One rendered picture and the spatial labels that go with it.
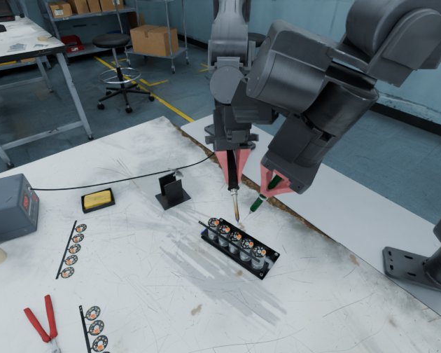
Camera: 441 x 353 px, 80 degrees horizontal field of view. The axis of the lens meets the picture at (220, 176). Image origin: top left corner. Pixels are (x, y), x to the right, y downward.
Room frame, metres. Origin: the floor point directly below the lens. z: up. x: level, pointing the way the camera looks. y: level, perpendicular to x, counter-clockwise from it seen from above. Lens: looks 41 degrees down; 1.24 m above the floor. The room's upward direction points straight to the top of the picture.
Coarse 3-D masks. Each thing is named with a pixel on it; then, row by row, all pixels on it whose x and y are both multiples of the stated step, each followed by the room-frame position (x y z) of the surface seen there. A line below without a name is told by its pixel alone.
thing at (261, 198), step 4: (276, 176) 0.29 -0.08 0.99; (272, 180) 0.29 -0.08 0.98; (276, 180) 0.29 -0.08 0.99; (280, 180) 0.29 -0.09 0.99; (268, 184) 0.30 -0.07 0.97; (272, 184) 0.29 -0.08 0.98; (276, 184) 0.29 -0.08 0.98; (268, 188) 0.29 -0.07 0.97; (260, 196) 0.30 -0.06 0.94; (264, 196) 0.29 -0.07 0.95; (256, 200) 0.30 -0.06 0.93; (260, 200) 0.30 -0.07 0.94; (256, 204) 0.30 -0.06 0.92; (260, 204) 0.30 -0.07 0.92; (252, 208) 0.30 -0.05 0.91; (256, 208) 0.30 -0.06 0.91
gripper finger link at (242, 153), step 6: (216, 144) 0.41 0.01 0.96; (222, 144) 0.41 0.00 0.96; (228, 144) 0.41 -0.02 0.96; (234, 144) 0.42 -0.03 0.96; (240, 144) 0.45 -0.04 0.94; (246, 144) 0.44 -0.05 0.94; (216, 150) 0.41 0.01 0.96; (222, 150) 0.41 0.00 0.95; (240, 150) 0.41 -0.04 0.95; (246, 150) 0.41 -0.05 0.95; (240, 156) 0.41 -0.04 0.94; (246, 156) 0.41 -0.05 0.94; (240, 162) 0.41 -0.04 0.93; (240, 168) 0.41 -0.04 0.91; (240, 174) 0.40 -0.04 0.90
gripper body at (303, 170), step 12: (312, 144) 0.25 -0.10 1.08; (324, 144) 0.25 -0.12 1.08; (264, 156) 0.26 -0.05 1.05; (276, 156) 0.26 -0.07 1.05; (300, 156) 0.25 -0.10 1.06; (312, 156) 0.25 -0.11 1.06; (324, 156) 0.26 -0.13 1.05; (276, 168) 0.24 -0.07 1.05; (288, 168) 0.24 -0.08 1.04; (300, 168) 0.25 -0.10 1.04; (312, 168) 0.26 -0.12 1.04; (300, 180) 0.23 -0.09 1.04; (312, 180) 0.24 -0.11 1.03
